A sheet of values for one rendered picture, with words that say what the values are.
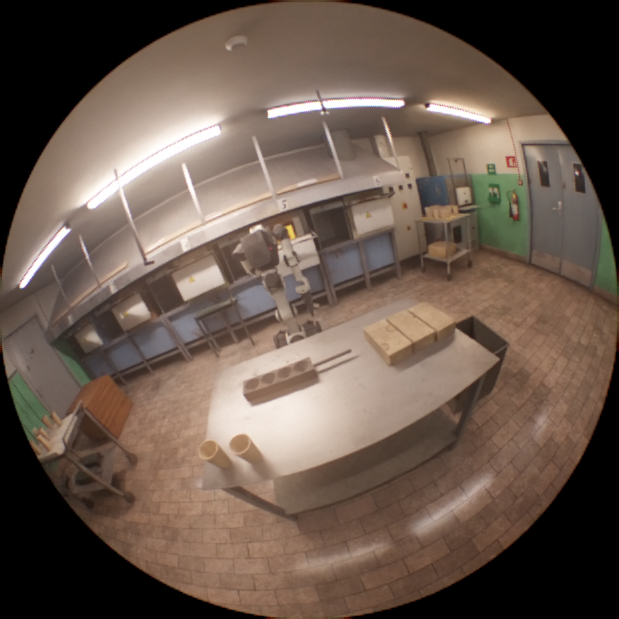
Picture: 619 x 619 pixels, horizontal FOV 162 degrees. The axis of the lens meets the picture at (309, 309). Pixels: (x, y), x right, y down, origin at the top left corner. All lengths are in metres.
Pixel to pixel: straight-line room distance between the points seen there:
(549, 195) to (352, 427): 4.10
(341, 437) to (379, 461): 0.65
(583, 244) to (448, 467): 3.59
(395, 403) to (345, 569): 1.10
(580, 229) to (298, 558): 4.68
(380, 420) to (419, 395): 0.16
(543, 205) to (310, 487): 4.48
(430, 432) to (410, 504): 0.47
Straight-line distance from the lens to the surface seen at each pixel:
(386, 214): 3.20
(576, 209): 4.12
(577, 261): 4.25
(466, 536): 1.57
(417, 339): 0.92
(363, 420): 0.77
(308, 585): 1.59
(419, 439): 1.42
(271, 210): 2.52
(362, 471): 1.35
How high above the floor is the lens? 1.50
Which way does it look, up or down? 26 degrees down
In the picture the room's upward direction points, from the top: 19 degrees counter-clockwise
